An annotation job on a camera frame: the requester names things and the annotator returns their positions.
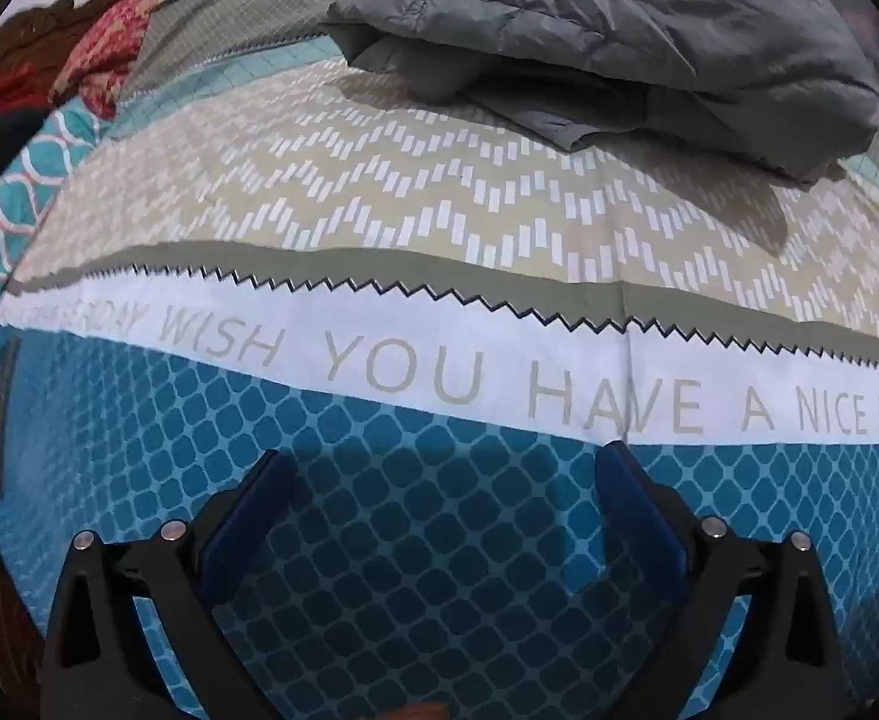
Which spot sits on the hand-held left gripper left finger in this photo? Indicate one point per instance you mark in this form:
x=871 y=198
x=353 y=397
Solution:
x=240 y=521

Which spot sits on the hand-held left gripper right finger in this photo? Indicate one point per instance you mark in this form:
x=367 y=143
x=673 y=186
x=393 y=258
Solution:
x=645 y=521

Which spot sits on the grey puffer jacket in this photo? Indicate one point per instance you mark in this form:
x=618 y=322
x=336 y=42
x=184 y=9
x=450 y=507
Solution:
x=619 y=37

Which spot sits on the patterned bed sheet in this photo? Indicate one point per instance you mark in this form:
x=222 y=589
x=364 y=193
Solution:
x=439 y=330

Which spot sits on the teal scale-pattern pillow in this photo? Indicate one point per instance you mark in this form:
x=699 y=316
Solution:
x=12 y=217

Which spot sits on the red patterned blanket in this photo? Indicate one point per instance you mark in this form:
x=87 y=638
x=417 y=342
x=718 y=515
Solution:
x=120 y=41

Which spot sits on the dark brown cloth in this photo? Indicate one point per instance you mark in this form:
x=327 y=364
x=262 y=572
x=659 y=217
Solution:
x=12 y=64

